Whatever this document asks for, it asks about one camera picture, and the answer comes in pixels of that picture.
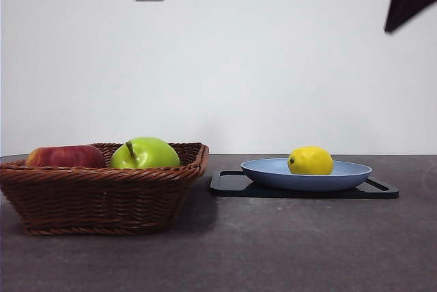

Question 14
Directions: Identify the black rectangular tray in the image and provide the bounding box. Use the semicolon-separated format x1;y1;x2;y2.
208;170;399;200

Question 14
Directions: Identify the red apple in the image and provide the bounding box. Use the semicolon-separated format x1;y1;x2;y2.
25;145;106;169

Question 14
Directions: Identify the yellow lemon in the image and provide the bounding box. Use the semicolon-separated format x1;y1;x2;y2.
287;145;334;176

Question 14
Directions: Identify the blue round plate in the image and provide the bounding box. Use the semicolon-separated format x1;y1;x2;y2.
240;158;373;192

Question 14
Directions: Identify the brown wicker basket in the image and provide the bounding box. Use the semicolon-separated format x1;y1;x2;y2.
0;141;210;237

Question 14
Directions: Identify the green apple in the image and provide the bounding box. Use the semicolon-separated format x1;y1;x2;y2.
109;136;181;170

